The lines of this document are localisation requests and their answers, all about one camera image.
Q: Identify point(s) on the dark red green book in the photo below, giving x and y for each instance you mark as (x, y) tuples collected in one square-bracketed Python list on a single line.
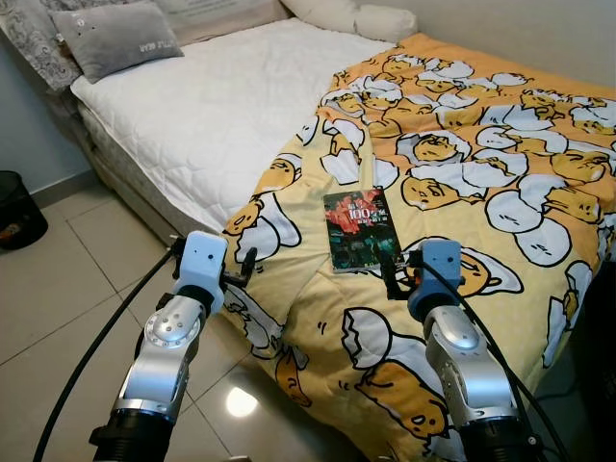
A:
[(361, 231)]

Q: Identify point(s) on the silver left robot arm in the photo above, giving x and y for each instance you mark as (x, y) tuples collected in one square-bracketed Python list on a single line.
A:
[(164, 356)]

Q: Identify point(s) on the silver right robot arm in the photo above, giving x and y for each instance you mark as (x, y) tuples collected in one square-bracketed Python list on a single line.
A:
[(462, 366)]

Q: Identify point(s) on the grey bed base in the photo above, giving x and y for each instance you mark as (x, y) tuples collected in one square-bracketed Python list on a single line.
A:
[(144, 183)]

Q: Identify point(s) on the yellow egg cartoon duvet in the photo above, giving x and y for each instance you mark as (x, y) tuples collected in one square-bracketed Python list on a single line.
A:
[(462, 144)]

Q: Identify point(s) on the white quilted mattress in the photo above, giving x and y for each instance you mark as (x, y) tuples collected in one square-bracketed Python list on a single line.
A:
[(221, 106)]

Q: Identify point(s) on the black round trash bin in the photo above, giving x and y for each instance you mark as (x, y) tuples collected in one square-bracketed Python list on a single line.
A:
[(17, 214)]

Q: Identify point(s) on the beige cushion with lettering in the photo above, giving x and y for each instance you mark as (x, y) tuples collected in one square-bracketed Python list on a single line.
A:
[(221, 19)]

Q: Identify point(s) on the grey pillow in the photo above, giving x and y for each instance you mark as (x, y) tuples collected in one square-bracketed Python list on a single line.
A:
[(115, 38)]

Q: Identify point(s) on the long beige pillow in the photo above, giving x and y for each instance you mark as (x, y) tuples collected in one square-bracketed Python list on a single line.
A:
[(346, 17)]

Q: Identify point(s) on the grey patterned white cloth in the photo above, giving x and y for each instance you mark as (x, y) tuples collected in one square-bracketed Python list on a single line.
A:
[(29, 43)]

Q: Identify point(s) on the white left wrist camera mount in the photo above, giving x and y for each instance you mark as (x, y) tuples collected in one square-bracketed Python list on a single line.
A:
[(205, 265)]

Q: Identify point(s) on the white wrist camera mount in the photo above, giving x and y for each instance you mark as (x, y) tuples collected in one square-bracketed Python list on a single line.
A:
[(441, 262), (205, 265)]

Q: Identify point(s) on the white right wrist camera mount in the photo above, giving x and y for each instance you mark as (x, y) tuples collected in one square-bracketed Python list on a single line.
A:
[(441, 262)]

